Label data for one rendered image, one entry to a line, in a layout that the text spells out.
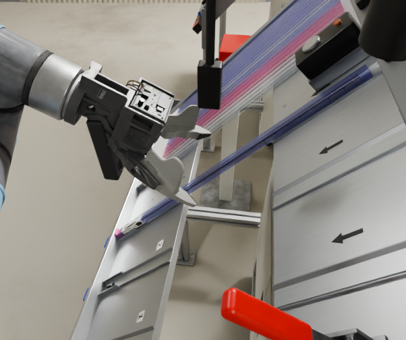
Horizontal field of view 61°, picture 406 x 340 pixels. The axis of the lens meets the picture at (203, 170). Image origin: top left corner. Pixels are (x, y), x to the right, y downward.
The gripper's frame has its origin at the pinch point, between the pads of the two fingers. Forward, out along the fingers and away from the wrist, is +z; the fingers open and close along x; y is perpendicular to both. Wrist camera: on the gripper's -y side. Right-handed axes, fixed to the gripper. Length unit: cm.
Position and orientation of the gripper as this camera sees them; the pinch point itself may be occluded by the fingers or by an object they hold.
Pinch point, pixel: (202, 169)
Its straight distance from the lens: 51.3
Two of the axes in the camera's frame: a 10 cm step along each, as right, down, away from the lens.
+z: 8.8, 4.2, 2.4
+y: 4.6, -5.8, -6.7
